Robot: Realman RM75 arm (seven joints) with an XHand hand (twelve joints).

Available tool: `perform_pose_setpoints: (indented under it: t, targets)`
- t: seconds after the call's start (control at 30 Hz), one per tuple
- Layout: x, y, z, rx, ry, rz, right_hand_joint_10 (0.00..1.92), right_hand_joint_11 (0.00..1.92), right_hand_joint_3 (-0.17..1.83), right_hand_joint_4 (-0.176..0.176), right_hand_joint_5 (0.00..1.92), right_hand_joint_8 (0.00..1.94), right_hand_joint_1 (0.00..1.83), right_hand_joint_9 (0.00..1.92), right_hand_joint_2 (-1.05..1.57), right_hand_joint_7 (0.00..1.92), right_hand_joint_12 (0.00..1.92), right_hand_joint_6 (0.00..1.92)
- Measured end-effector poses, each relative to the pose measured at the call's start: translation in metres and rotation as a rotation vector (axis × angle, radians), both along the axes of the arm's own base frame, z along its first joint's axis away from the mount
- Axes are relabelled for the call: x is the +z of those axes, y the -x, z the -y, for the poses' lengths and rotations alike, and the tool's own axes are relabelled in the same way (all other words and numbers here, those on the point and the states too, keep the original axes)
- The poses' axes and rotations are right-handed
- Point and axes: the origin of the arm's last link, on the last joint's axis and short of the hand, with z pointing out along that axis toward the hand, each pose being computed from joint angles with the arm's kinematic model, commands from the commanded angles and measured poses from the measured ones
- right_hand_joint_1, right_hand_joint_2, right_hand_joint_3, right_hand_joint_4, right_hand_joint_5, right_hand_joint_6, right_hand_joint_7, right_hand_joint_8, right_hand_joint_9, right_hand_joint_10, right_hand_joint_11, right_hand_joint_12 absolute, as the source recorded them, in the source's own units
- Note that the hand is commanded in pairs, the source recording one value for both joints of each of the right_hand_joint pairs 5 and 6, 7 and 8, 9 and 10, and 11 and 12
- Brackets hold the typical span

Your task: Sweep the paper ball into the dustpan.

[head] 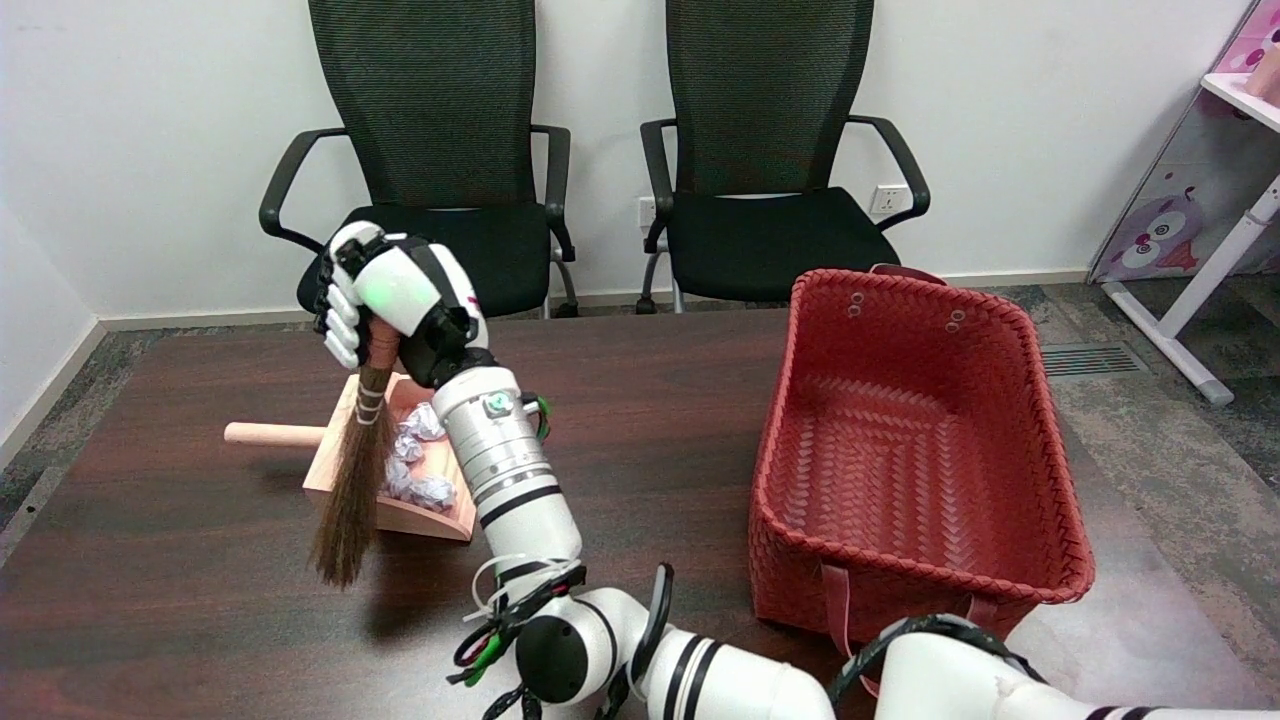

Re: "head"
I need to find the red woven basket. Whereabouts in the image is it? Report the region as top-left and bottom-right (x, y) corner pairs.
(748, 264), (1096, 691)

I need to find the wooden dustpan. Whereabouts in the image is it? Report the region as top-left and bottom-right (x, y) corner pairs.
(224, 372), (479, 542)

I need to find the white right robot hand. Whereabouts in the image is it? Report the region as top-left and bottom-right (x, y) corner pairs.
(298, 220), (498, 391)

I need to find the brown straw hand broom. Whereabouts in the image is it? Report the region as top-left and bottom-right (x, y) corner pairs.
(312, 318), (403, 589)

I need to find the metal floor vent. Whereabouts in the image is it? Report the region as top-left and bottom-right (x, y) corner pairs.
(1038, 343), (1149, 378)

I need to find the black mesh office chair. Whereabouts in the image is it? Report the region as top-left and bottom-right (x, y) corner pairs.
(639, 0), (931, 315)
(259, 0), (581, 326)

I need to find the pink cup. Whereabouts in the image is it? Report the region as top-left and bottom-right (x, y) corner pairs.
(1246, 42), (1280, 101)

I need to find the pink owl print board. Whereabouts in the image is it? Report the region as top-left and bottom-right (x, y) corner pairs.
(1088, 0), (1280, 284)

